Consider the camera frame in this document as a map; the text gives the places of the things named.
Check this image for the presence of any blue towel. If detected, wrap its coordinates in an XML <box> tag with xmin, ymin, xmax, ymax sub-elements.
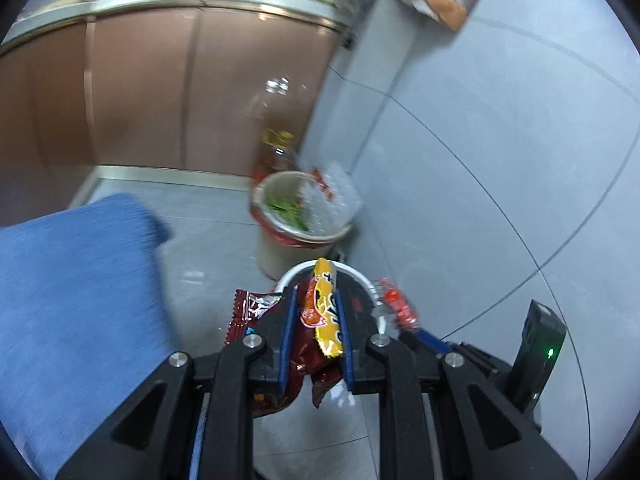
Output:
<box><xmin>0</xmin><ymin>192</ymin><xmax>173</xmax><ymax>480</ymax></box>

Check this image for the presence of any red yellow snack packet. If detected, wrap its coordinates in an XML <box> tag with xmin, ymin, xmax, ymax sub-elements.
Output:
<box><xmin>223</xmin><ymin>257</ymin><xmax>351</xmax><ymax>418</ymax></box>

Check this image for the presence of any clear red snack wrapper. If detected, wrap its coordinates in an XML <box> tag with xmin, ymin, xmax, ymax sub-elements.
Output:
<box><xmin>375</xmin><ymin>277</ymin><xmax>421</xmax><ymax>333</ymax></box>

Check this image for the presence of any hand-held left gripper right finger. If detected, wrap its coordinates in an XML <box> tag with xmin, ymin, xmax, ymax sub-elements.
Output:
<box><xmin>332</xmin><ymin>286</ymin><xmax>581</xmax><ymax>480</ymax></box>

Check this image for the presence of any white rimmed black bin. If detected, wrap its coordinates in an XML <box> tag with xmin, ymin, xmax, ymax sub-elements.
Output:
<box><xmin>272</xmin><ymin>260</ymin><xmax>388</xmax><ymax>341</ymax></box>

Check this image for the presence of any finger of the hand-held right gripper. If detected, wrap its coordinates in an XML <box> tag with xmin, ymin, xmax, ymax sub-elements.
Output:
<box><xmin>400</xmin><ymin>327</ymin><xmax>508</xmax><ymax>381</ymax></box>

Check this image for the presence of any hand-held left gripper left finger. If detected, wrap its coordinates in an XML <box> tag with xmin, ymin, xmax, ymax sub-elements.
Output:
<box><xmin>55</xmin><ymin>284</ymin><xmax>303</xmax><ymax>480</ymax></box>

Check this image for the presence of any beige bin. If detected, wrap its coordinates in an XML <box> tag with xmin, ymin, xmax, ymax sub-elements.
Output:
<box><xmin>250</xmin><ymin>171</ymin><xmax>356</xmax><ymax>281</ymax></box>

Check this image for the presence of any cooking oil bottle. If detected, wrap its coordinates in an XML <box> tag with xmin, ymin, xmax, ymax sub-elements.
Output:
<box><xmin>252</xmin><ymin>127</ymin><xmax>301</xmax><ymax>183</ymax></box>

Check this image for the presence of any clear plastic bag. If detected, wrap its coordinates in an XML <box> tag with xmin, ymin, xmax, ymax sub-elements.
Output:
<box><xmin>299</xmin><ymin>162</ymin><xmax>363</xmax><ymax>235</ymax></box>

